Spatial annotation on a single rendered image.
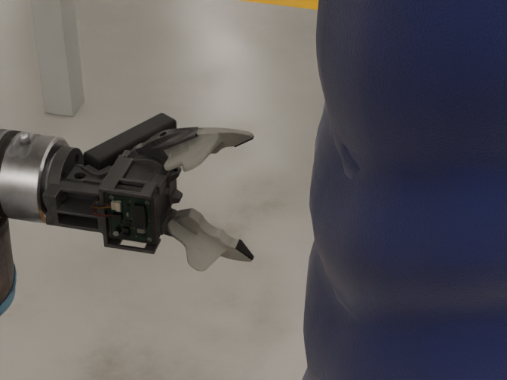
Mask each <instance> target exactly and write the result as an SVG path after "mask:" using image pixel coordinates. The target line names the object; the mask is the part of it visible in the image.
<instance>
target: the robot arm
mask: <svg viewBox="0 0 507 380"><path fill-rule="evenodd" d="M253 138H254V135H253V134H252V133H251V132H249V131H244V130H236V129H231V128H222V127H202V128H199V127H183V128H177V121H176V120H175V119H173V118H172V117H170V116H168V115H166V114H165V113H159V114H157V115H156V116H154V117H152V118H150V119H148V120H146V121H144V122H142V123H140V124H138V125H136V126H134V127H132V128H131V129H129V130H126V131H125V132H123V133H120V134H119V135H117V136H114V137H113V138H111V139H108V140H107V141H105V142H103V143H101V144H99V145H98V146H95V147H93V148H92V149H89V150H87V151H86V152H84V154H82V152H81V150H80V149H79V148H74V147H69V145H68V143H67V141H65V139H64V138H63V137H60V136H49V135H44V134H37V133H27V132H22V131H17V130H6V129H1V128H0V316H1V315H2V314H3V313H4V312H6V310H7V309H8V308H9V307H10V305H11V303H12V302H13V300H14V296H15V292H16V281H17V271H16V267H15V264H14V261H13V254H12V247H11V235H10V228H9V221H8V218H10V219H18V220H23V221H28V222H38V223H43V224H46V225H55V226H60V227H65V228H74V229H80V230H85V231H94V232H99V233H102V234H103V242H104V246H105V247H110V248H116V249H120V250H130V251H135V252H140V253H149V254H155V251H156V250H157V248H158V245H159V244H160V242H161V238H160V236H161V235H163V234H166V235H167V236H171V237H173V238H175V239H177V240H178V241H179V242H180V243H182V244H183V246H184V247H185V248H186V258H187V262H188V263H189V265H190V266H191V267H192V268H194V269H195V270H197V271H205V270H207V269H208V268H209V267H210V266H211V265H212V264H213V263H214V262H215V261H216V260H217V259H218V258H219V257H220V256H222V257H225V258H227V259H233V260H237V261H244V262H251V261H252V260H253V259H254V255H253V254H252V253H251V252H250V251H249V249H248V248H247V247H246V245H245V244H244V242H243V241H242V240H241V239H236V238H233V237H231V236H229V235H228V234H227V233H225V232H224V230H223V229H221V228H218V227H215V226H213V225H211V224H210V223H209V222H208V221H207V220H206V219H205V218H204V216H203V215H202V214H201V213H199V212H198V211H197V210H196V209H194V208H189V209H185V210H178V211H177V210H175V209H174V208H172V207H171V206H172V204H176V203H179V202H180V200H181V198H182V196H183V193H182V192H180V191H179V190H177V178H178V176H179V175H180V173H181V171H182V169H181V166H182V167H183V171H184V172H186V171H189V170H192V169H194V168H196V167H197V166H198V165H200V164H201V163H202V162H203V161H204V160H205V159H206V158H207V157H208V156H209V154H216V153H218V151H219V150H221V149H223V148H225V147H233V146H234V147H237V146H239V145H241V144H244V143H246V142H248V141H250V140H252V139H253ZM122 240H126V241H136V242H141V243H146V246H145V247H144V248H141V247H132V246H126V245H121V242H122Z"/></svg>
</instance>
